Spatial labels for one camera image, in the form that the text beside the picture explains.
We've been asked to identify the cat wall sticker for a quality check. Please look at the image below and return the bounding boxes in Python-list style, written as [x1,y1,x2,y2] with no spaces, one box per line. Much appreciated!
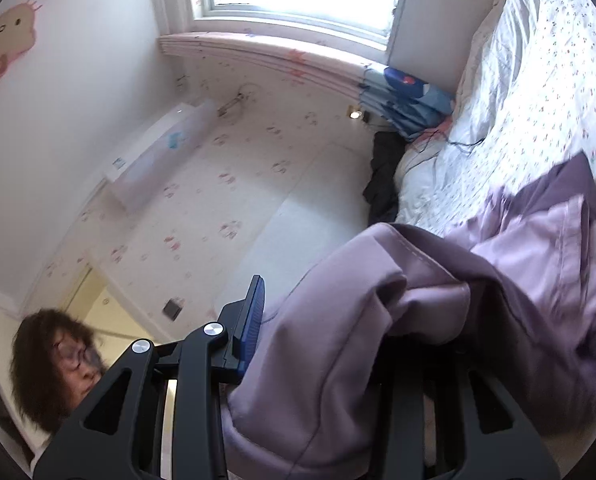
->
[0,0,44,96]

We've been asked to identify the yellow door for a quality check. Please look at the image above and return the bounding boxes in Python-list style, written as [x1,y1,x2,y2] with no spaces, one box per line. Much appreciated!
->
[23,264,179,356]

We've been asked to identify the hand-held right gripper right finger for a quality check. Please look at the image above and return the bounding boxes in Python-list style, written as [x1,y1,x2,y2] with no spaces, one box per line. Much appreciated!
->
[375,340,561,480]

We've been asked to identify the black charger cable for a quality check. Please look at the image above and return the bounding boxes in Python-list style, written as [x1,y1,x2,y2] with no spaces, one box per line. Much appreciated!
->
[368,115,493,161]

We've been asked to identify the air conditioner pipe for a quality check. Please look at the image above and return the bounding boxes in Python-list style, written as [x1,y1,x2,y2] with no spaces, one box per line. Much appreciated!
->
[217,82,259,121]

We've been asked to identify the person's head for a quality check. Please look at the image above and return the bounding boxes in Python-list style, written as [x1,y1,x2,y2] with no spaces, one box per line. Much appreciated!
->
[9,307,109,433]

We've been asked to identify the lilac and purple jacket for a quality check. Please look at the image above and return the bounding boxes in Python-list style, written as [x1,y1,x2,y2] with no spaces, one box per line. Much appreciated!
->
[225,150,596,480]

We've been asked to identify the black clothes pile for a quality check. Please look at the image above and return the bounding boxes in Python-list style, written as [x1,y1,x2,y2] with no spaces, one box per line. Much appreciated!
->
[362,130,409,223]

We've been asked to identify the white cherry print quilt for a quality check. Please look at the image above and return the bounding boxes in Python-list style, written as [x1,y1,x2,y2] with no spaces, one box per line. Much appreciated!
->
[393,0,596,241]

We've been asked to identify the cartoon print curtain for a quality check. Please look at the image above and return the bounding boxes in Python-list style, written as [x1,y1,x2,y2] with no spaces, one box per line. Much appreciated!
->
[358,62,456,143]

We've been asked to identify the eyeglasses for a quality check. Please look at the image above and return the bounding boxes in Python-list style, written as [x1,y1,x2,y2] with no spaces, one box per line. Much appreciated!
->
[53,340,104,376]

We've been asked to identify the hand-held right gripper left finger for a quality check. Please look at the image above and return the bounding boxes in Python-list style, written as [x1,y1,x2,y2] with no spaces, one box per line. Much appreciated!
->
[32,274,266,480]

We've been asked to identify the white wall air conditioner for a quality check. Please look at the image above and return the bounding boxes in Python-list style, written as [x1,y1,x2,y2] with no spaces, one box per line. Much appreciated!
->
[102,100,213,211]

